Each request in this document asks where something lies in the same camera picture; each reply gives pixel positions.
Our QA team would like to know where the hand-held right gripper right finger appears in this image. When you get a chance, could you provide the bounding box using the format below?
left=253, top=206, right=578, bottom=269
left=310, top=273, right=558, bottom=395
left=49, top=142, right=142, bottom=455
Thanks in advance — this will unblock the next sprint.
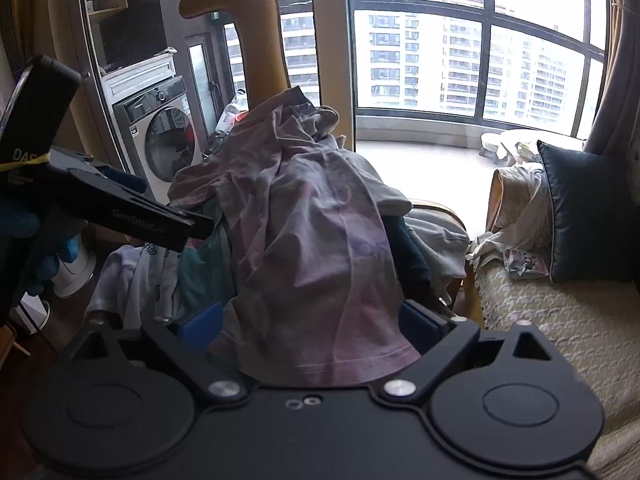
left=379, top=299, right=554, bottom=402

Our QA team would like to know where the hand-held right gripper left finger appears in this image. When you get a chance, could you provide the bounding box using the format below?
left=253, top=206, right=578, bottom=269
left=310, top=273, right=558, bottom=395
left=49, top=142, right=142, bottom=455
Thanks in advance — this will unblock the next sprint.
left=65, top=302, right=249, bottom=402

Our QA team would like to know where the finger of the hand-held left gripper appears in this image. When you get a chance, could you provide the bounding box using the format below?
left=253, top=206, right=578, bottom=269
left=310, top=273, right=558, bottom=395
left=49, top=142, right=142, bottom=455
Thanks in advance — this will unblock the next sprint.
left=50, top=146, right=149, bottom=196
left=70, top=169, right=217, bottom=254

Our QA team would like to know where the pink tie-dye shirt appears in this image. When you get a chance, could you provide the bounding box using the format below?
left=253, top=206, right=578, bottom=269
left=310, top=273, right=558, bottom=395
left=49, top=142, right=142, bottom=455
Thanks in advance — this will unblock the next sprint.
left=170, top=85, right=423, bottom=387

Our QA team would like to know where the person's left hand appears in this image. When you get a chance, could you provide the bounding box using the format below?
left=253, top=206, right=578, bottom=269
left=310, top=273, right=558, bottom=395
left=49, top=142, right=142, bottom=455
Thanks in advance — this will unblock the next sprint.
left=0, top=195, right=81, bottom=297

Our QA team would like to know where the white printed garment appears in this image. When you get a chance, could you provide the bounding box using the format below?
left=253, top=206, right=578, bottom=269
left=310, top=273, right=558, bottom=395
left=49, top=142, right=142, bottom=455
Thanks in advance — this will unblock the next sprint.
left=87, top=244, right=187, bottom=332

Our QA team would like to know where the dark teal garment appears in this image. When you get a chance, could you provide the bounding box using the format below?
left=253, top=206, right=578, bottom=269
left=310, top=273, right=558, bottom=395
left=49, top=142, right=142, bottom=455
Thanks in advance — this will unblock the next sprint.
left=384, top=214, right=437, bottom=303

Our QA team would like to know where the silver washing machine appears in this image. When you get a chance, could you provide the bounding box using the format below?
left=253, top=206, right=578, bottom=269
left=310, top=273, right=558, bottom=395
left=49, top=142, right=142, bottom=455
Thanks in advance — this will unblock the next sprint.
left=111, top=76, right=208, bottom=202

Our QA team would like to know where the light grey garment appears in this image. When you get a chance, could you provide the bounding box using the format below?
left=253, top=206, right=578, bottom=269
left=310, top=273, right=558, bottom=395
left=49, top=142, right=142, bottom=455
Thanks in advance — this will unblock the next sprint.
left=372, top=150, right=472, bottom=282

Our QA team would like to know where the white floor appliance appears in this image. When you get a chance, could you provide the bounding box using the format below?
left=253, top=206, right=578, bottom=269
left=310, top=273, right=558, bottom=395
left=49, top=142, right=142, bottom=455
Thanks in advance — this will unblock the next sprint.
left=51, top=246, right=99, bottom=299

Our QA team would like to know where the white washer cabinet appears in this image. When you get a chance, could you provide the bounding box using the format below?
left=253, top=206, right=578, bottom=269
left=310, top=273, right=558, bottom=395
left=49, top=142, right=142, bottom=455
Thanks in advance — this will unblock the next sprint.
left=101, top=51, right=179, bottom=107

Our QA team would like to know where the panda print packet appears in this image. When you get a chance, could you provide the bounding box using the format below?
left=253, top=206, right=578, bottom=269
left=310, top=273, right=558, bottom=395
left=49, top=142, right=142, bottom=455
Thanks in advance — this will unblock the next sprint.
left=501, top=246, right=549, bottom=280

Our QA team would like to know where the clear plastic bottle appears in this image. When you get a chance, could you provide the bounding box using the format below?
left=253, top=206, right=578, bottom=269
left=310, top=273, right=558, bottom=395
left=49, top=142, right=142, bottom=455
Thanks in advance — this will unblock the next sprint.
left=214, top=88, right=249, bottom=137

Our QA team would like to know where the beige patterned sofa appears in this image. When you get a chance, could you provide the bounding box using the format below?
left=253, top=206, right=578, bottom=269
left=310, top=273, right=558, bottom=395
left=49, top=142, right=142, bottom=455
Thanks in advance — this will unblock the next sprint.
left=471, top=164, right=640, bottom=480

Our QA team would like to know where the dark framed glass door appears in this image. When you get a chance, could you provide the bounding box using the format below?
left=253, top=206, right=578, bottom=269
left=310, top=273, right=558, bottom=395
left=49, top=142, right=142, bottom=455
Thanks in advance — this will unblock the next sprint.
left=184, top=31, right=222, bottom=128

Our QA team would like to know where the white box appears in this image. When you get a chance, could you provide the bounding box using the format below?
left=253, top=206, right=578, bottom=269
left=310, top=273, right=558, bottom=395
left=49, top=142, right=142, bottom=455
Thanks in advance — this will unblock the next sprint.
left=9, top=291, right=52, bottom=335

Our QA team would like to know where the white crumpled cloth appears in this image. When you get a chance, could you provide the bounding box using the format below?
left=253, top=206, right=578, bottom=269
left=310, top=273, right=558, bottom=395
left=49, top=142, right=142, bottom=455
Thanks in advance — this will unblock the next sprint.
left=466, top=161, right=557, bottom=267

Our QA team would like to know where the yellow giraffe plush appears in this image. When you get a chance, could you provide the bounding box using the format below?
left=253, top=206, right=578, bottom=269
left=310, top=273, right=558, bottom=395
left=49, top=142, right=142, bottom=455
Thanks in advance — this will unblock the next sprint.
left=179, top=0, right=292, bottom=113

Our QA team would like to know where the dark green piped cushion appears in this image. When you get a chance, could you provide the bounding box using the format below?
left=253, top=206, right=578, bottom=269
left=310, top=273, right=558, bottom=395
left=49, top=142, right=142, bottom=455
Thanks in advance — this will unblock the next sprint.
left=536, top=140, right=640, bottom=284

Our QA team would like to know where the round white table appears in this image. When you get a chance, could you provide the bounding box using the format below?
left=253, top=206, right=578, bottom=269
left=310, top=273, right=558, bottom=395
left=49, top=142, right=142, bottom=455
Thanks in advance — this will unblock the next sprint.
left=479, top=129, right=587, bottom=167

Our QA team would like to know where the large black-framed window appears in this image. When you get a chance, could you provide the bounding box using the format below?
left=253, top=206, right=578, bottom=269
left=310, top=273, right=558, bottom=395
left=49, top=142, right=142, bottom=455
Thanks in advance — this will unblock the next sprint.
left=272, top=0, right=610, bottom=137

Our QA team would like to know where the beige curtain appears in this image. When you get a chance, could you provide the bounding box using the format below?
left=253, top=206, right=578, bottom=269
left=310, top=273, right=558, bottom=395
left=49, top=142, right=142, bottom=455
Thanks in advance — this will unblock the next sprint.
left=581, top=0, right=640, bottom=157

